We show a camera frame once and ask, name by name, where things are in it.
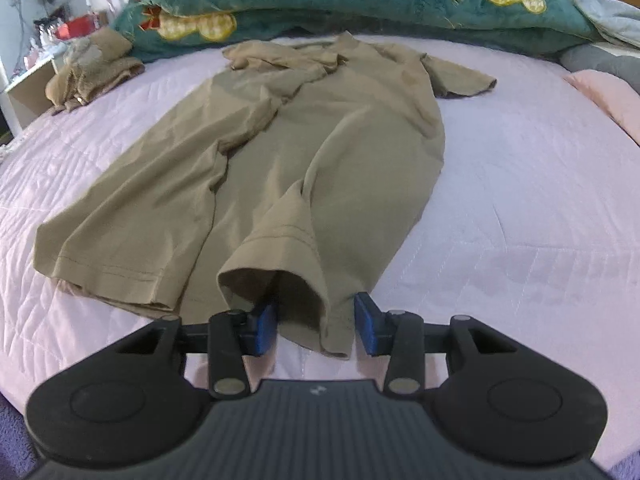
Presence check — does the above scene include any cluster of small bottles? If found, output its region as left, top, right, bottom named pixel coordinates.
left=27, top=15, right=68, bottom=63

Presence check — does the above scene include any folded khaki garment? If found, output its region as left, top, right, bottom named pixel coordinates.
left=45, top=27, right=146, bottom=113

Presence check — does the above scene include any grey pillow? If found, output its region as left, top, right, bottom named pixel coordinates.
left=559, top=42, right=640, bottom=93

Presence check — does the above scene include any khaki short-sleeved shirt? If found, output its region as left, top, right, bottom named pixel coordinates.
left=32, top=30, right=498, bottom=359

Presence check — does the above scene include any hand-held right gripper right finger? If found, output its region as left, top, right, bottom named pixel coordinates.
left=354, top=292, right=521, bottom=396

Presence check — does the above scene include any pink pillow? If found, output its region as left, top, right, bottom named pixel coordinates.
left=564, top=70, right=640, bottom=146

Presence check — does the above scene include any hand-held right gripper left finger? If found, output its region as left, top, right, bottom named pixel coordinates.
left=119, top=302, right=279, bottom=401

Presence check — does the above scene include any red box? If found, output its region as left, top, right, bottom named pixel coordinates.
left=54, top=15, right=96, bottom=41

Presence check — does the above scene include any pale grey crumpled cloth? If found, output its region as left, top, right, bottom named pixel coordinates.
left=560, top=0, right=640, bottom=51

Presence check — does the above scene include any white nightstand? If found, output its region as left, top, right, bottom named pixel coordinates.
left=0, top=42, right=71, bottom=136

